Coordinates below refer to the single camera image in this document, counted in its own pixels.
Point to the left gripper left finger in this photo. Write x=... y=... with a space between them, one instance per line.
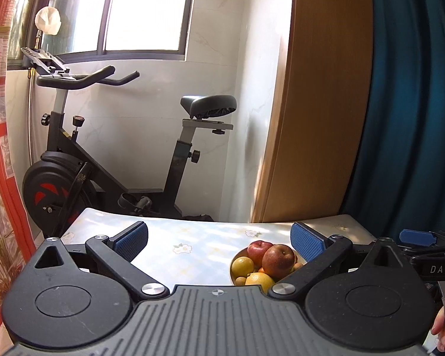
x=114 y=256

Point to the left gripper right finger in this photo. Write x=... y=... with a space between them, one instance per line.
x=323 y=256

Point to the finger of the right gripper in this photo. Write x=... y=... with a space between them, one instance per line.
x=417 y=238

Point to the large dark red apple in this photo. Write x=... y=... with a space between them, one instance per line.
x=256 y=251

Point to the person's right hand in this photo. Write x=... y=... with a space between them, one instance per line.
x=438 y=330

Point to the cream round plate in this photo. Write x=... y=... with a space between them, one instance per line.
x=299 y=259

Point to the small brown fruit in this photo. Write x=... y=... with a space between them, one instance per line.
x=297 y=266

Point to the red apple in pile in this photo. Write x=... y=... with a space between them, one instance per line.
x=278 y=261

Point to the dark teal curtain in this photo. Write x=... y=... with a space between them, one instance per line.
x=398 y=180

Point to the large yellow orange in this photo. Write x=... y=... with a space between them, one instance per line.
x=260 y=279

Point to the floral tablecloth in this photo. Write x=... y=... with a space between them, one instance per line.
x=181 y=252

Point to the yellow-green citrus fruit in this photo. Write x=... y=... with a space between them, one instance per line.
x=242 y=266

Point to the small brown kiwi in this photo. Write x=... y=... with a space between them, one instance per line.
x=240 y=281

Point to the wooden headboard panel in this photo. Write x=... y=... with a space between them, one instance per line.
x=318 y=112

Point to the white cloth ball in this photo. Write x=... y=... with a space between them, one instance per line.
x=48 y=20

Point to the window with dark frame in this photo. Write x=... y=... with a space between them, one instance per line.
x=101 y=30

